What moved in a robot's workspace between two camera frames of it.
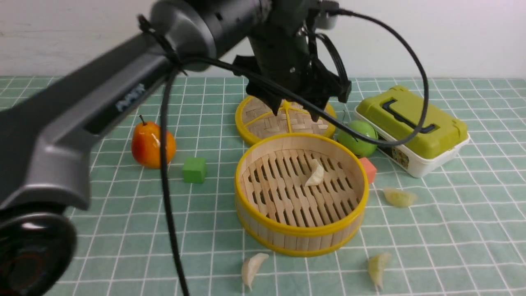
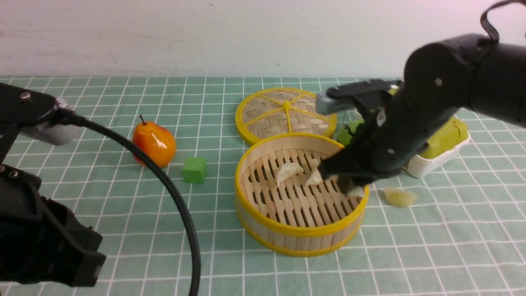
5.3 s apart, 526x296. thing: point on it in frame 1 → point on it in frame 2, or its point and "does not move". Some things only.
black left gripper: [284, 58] → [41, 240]
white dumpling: [317, 176] does not move
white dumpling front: [250, 267] → [287, 171]
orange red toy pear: [146, 145] does not move
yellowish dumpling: [376, 265] → [357, 192]
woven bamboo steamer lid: [255, 120] does not move
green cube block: [194, 170] does not move
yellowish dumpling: [399, 198] does not move
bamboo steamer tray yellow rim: [276, 212] does not move
